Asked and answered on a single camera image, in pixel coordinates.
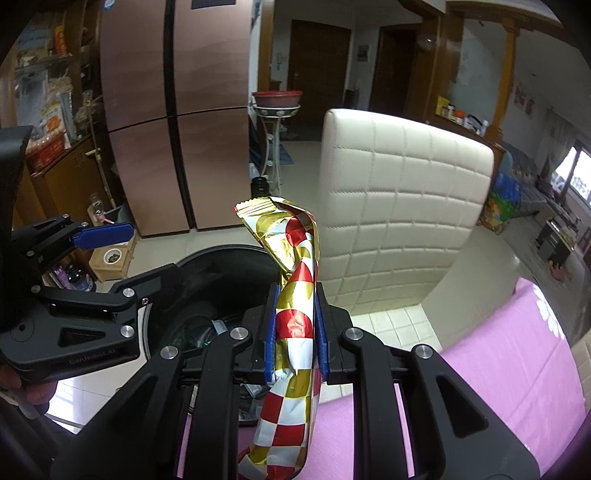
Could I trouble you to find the red gold checkered wrapper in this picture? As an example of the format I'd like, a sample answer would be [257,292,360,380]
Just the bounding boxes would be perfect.
[235,197,321,479]

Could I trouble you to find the black round trash bin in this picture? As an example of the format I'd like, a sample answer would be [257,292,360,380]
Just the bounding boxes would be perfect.
[143,244,280,428]

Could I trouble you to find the wooden pet feeder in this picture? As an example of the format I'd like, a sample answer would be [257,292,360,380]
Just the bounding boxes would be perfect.
[87,205,138,282]

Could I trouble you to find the dark glass jar on floor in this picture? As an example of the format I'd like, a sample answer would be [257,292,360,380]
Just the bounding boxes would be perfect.
[250,176,270,199]

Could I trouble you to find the cream chair at left side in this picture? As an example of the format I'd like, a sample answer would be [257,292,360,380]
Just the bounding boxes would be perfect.
[315,109,494,347]

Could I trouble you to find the rose gold refrigerator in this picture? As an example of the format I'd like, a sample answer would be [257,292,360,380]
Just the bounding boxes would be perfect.
[100,0,252,237]

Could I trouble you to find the pink floral tablecloth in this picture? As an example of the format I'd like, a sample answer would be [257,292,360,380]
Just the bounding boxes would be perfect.
[177,276,588,480]

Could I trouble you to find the white metal basin stand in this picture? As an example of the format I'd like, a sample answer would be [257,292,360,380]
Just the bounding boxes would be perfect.
[250,100,301,194]

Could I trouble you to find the red basin on stand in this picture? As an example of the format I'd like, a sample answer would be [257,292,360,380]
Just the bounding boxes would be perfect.
[252,90,303,108]

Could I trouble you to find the colourful bag on floor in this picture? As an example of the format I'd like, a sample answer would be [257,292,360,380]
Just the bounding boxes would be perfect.
[479,173,521,235]

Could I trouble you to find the coffee table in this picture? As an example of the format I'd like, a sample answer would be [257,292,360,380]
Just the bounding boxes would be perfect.
[535,219,575,268]

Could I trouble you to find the grey sofa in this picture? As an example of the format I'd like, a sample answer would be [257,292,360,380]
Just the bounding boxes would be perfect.
[500,142,566,217]

